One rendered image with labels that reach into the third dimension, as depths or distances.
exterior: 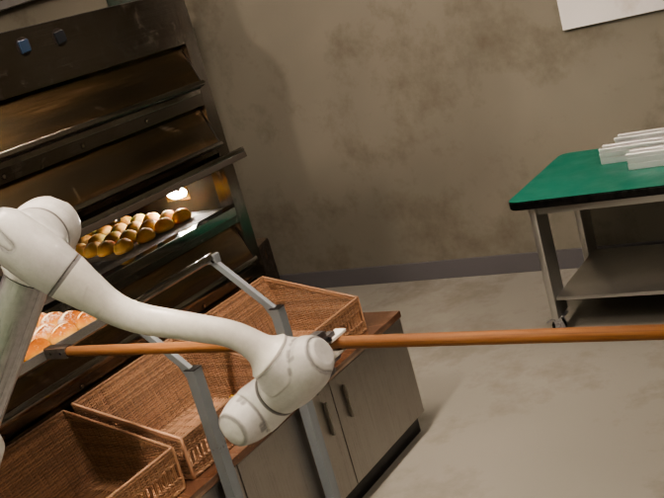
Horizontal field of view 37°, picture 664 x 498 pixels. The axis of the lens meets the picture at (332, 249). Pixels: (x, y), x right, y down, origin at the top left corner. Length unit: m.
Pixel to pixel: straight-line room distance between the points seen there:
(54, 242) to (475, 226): 4.49
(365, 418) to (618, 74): 2.59
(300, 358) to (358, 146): 4.59
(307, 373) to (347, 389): 2.02
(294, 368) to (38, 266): 0.52
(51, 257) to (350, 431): 2.21
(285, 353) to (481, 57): 4.19
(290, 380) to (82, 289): 0.44
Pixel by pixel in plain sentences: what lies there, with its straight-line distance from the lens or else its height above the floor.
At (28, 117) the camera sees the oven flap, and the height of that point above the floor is 1.81.
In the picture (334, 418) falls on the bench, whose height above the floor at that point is 0.41.
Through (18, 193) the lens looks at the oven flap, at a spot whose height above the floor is 1.58.
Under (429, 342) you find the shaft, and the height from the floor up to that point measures 1.19.
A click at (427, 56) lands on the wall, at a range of 6.05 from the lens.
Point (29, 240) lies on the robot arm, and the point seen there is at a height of 1.67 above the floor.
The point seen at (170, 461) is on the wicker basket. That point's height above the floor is 0.69.
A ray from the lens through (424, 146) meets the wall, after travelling 6.19.
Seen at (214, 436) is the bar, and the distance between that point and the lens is 3.24.
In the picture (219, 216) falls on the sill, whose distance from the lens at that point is 4.21.
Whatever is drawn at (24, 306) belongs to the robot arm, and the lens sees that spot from 2.17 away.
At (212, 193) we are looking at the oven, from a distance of 4.34.
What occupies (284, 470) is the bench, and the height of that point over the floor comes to 0.40.
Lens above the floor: 1.98
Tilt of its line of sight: 15 degrees down
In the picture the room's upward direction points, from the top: 16 degrees counter-clockwise
